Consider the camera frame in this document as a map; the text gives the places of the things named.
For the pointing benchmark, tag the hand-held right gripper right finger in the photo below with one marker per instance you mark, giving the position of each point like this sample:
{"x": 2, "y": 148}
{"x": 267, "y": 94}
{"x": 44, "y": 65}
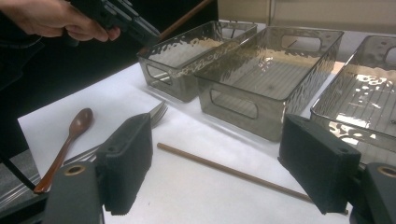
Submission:
{"x": 317, "y": 165}

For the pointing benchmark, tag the smoky clear plastic bin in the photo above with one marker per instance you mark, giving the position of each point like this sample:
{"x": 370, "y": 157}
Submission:
{"x": 267, "y": 124}
{"x": 183, "y": 90}
{"x": 358, "y": 93}

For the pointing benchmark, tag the light wooden desk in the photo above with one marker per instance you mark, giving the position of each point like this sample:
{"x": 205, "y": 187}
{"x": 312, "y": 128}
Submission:
{"x": 327, "y": 12}

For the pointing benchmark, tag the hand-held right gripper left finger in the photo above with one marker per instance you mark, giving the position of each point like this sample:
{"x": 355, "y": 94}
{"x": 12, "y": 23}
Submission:
{"x": 126, "y": 165}

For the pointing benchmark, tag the brown wooden spoon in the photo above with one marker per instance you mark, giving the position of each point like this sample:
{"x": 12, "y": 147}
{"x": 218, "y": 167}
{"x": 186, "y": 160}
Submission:
{"x": 81, "y": 119}

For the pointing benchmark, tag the metal fork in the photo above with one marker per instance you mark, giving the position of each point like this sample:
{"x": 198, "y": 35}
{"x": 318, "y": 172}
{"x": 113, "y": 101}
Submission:
{"x": 158, "y": 113}

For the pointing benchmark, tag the white table cover sheet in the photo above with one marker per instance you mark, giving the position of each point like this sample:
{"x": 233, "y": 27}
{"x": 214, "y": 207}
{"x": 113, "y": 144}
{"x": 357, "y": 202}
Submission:
{"x": 202, "y": 193}

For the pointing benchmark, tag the aluminium floor rail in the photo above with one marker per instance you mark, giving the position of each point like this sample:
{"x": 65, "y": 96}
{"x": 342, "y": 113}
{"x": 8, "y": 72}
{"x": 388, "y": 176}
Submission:
{"x": 18, "y": 194}

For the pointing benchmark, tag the brown wooden chopstick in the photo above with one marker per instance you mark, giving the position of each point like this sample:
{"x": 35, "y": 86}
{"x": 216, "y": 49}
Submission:
{"x": 233, "y": 172}
{"x": 186, "y": 19}

